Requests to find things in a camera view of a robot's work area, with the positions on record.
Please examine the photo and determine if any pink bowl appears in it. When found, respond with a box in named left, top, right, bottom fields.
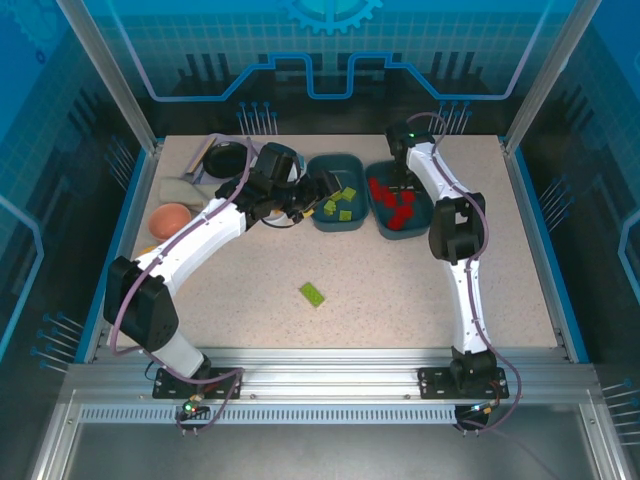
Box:
left=148, top=202, right=193, bottom=244

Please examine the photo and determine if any purple mat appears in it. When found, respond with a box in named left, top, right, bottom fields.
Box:
left=180, top=132, right=271, bottom=186

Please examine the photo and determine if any slotted cable duct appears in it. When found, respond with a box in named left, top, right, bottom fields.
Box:
left=78, top=405, right=459, bottom=426

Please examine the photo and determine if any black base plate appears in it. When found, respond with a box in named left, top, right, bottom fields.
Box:
left=152, top=367, right=245, bottom=400
left=417, top=367, right=510, bottom=400

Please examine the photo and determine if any blue printed back panel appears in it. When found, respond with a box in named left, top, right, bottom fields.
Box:
left=92, top=0, right=556, bottom=136

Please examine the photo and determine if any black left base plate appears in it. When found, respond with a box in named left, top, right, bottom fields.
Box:
left=152, top=367, right=245, bottom=400

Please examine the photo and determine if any wooden handled utensil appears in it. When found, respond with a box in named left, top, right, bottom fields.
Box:
left=183, top=145, right=218, bottom=177

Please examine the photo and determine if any green long lego brick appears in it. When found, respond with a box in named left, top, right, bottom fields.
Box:
left=298, top=281, right=327, bottom=309

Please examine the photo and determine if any black round plate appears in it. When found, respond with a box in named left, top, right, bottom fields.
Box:
left=203, top=142, right=259, bottom=180

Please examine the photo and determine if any aluminium frame post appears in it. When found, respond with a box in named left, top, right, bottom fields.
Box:
left=501, top=0, right=587, bottom=155
left=55, top=0, right=165, bottom=154

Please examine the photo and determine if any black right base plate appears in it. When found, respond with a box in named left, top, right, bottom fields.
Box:
left=417, top=367, right=510, bottom=400

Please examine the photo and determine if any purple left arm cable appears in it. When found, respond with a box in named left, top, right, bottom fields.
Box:
left=107, top=133, right=261, bottom=436

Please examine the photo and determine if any teal plastic container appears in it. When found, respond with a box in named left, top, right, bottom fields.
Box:
left=364, top=159, right=434, bottom=240
left=306, top=153, right=371, bottom=234

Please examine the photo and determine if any aluminium front rail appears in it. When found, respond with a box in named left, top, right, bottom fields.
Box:
left=64, top=347, right=596, bottom=406

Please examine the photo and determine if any small circuit board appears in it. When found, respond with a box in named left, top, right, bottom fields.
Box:
left=469, top=399, right=501, bottom=419
left=182, top=394, right=211, bottom=419

